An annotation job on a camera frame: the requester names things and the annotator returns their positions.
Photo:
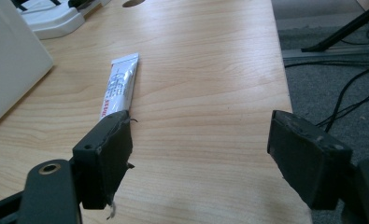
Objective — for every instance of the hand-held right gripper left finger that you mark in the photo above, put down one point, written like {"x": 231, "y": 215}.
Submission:
{"x": 102, "y": 161}

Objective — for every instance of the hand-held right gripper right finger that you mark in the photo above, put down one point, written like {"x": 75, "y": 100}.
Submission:
{"x": 306, "y": 158}

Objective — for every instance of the white tube with red print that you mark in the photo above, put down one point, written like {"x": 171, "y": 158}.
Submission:
{"x": 120, "y": 83}

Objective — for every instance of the black metal stand leg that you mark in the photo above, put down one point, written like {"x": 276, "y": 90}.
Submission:
{"x": 344, "y": 31}

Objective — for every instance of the white box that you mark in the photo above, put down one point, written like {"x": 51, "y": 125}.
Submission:
{"x": 9, "y": 59}

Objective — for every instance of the white plastic base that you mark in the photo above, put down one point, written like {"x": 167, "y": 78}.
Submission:
{"x": 53, "y": 19}

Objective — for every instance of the aluminium floor rail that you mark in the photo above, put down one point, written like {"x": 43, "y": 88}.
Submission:
{"x": 330, "y": 53}

